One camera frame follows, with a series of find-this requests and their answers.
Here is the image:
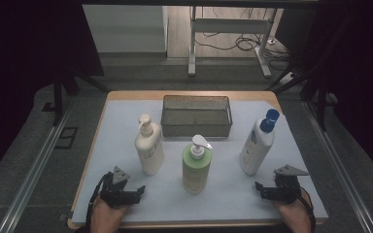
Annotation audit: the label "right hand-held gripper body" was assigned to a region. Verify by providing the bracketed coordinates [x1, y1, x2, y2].
[272, 164, 311, 206]

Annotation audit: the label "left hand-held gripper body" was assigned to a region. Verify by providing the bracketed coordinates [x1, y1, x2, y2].
[99, 165, 143, 209]

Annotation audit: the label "white bottle with blue cap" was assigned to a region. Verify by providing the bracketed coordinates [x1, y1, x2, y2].
[239, 108, 281, 178]

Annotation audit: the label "cream pump bottle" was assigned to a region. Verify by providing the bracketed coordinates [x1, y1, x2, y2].
[134, 113, 165, 177]

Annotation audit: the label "green pump bottle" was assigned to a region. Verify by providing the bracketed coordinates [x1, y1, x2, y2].
[181, 134, 214, 195]

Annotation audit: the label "metal mesh basket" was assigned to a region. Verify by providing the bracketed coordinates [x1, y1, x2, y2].
[159, 94, 234, 139]

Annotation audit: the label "person's left hand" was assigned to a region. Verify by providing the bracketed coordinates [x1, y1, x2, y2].
[89, 195, 129, 233]

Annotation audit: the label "person's right hand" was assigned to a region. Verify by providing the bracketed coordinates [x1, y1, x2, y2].
[272, 188, 314, 233]

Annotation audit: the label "light blue table mat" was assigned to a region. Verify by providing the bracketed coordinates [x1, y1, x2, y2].
[70, 99, 330, 224]

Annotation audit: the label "black stand legs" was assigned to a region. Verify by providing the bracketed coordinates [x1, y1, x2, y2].
[264, 62, 330, 132]
[51, 68, 112, 127]

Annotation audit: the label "dark curtain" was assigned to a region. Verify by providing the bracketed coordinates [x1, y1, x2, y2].
[0, 0, 105, 188]
[274, 0, 373, 186]

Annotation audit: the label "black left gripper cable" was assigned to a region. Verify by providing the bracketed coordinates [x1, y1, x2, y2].
[84, 174, 112, 233]

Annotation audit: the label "aluminium floor rail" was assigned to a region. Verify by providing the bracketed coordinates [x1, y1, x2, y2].
[0, 96, 76, 233]
[302, 100, 373, 233]

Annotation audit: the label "black floor socket frame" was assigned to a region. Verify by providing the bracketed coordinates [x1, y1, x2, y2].
[54, 126, 79, 150]

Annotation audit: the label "black floor cables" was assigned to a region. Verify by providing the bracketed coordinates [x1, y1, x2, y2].
[193, 6, 293, 71]

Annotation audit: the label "white metal desk frame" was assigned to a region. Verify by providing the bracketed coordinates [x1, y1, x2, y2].
[187, 5, 278, 79]

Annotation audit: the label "black frame bar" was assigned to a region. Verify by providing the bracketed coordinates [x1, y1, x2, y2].
[80, 0, 321, 10]

